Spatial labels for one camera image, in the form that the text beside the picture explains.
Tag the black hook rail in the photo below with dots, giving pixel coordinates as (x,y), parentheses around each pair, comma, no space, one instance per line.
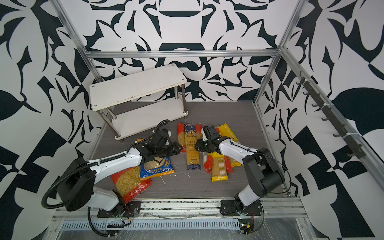
(333,116)

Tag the red macaroni bag near left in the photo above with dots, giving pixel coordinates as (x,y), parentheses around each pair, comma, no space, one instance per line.
(129,183)

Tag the white slotted cable duct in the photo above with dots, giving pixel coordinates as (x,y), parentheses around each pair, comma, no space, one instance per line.
(188,224)

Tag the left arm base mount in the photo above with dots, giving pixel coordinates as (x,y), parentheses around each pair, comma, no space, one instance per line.
(120,210)

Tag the red spaghetti pack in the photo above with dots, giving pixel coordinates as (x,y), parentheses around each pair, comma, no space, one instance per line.
(229,168)
(208,165)

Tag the blue orecchiette pasta bag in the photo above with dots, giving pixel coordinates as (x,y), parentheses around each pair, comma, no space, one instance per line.
(156,168)

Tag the blue gold spaghetti pack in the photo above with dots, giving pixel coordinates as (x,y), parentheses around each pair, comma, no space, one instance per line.
(192,135)

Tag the yellow Pastatime spaghetti pack front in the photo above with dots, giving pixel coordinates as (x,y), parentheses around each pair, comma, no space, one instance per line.
(219,169)

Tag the red macaroni bag centre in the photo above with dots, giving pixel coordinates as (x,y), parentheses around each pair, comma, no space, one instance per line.
(181,134)

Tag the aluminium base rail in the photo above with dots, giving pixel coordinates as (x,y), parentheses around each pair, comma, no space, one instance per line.
(191,209)

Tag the yellow Pastatime spaghetti pack right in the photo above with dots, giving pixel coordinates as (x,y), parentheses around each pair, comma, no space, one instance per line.
(229,147)

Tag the yellow pastatime spaghetti pack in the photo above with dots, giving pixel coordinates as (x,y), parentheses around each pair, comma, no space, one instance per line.
(234,163)
(229,147)
(219,169)

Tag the yellow Pastatime spaghetti pack middle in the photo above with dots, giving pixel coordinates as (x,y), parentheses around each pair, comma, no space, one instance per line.
(234,163)

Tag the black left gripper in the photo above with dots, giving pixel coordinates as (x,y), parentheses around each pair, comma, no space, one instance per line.
(175,148)

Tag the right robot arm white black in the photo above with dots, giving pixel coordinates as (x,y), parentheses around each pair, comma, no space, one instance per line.
(263,172)

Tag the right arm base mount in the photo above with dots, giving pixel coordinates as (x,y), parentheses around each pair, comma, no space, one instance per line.
(236,208)

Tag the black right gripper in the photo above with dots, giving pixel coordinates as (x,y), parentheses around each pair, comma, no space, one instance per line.
(199,145)

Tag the red macaroni bag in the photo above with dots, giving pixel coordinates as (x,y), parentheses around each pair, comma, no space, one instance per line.
(181,134)
(129,183)

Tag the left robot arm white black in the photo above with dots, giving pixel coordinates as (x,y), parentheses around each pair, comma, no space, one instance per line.
(79,190)

